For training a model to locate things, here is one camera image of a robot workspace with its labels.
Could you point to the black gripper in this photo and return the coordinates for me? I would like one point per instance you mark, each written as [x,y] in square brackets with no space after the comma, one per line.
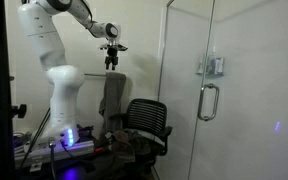
[112,54]

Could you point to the glass shower door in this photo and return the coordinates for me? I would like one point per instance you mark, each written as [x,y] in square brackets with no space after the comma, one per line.
[257,100]

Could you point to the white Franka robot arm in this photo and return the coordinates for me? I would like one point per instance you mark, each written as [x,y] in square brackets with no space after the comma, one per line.
[60,83]

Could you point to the metal towel bar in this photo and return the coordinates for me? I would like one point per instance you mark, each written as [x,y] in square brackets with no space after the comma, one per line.
[94,75]

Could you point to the grey hanging towel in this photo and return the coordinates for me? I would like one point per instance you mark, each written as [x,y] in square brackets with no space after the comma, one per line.
[114,96]

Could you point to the black mesh office chair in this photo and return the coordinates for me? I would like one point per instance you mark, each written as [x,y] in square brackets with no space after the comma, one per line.
[145,115]

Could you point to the fixed glass shower panel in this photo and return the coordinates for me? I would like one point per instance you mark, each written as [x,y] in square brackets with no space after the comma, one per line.
[180,83]

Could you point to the brown crumpled cloth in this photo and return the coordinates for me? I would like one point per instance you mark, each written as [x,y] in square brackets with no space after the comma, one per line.
[125,143]

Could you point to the black orange clamp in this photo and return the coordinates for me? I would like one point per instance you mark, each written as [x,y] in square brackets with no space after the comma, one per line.
[99,149]

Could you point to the small shower shelf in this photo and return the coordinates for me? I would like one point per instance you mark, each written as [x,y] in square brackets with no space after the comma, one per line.
[210,74]

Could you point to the black stand knob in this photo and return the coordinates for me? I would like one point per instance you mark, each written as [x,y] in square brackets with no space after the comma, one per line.
[20,111]

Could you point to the blue tube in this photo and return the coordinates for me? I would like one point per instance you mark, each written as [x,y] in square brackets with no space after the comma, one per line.
[212,65]

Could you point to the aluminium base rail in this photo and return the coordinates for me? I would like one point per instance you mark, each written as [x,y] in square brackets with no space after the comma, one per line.
[50,151]

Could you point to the black metal stand frame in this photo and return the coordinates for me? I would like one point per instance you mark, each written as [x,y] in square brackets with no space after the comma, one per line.
[0,83]

